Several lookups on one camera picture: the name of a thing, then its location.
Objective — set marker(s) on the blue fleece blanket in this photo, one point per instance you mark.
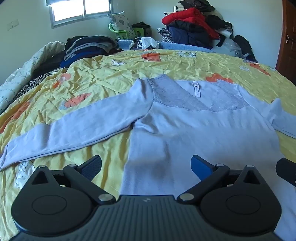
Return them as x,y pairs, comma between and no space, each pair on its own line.
178,45

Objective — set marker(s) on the yellow printed bed sheet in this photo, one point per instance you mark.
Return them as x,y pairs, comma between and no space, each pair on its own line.
76,76

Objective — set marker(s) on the black bag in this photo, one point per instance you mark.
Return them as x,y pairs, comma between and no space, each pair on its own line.
142,26

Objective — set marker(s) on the grey plastic bag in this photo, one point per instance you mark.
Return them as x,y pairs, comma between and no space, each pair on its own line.
227,47

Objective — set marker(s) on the red padded jacket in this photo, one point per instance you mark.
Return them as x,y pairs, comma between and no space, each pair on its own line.
185,16

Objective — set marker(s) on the black white striped cloth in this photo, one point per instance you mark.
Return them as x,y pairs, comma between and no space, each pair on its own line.
32,84

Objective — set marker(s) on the white plastic bag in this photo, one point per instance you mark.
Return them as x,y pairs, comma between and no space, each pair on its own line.
145,42

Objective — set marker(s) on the white wall switch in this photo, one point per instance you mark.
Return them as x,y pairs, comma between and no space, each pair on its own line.
12,25

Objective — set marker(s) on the lavender long-sleeve sweater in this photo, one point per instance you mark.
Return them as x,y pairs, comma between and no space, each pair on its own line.
185,129

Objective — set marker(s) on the sliding glass window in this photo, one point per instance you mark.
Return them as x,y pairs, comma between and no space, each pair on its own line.
78,9

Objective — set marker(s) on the black garment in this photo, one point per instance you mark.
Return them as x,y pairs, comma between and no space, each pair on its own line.
217,22

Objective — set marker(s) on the black white checked cloth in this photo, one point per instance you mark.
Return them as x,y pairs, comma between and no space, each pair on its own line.
164,34

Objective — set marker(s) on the navy blue jacket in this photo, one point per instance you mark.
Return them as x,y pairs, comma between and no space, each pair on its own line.
187,34

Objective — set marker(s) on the stack of folded dark clothes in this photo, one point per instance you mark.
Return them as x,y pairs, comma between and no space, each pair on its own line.
90,48

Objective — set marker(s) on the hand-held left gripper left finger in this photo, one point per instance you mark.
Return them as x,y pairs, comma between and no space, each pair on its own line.
93,167

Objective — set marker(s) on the grey floral pillow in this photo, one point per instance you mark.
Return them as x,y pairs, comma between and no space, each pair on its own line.
120,22

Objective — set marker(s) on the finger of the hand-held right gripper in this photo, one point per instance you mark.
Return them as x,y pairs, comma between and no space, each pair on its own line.
285,169

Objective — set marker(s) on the brown wooden door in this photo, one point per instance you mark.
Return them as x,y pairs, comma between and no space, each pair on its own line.
288,58

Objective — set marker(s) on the white printed quilt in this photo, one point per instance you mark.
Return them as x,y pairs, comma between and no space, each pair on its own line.
20,69

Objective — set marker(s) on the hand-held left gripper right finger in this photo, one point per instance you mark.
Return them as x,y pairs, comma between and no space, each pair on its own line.
200,165

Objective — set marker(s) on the green plastic stool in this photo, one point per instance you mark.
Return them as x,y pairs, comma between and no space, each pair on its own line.
121,34

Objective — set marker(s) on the black backpack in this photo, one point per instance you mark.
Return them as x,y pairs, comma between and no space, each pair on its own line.
245,46

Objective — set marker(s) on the black clothes heap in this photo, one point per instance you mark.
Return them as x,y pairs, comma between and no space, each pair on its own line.
196,4

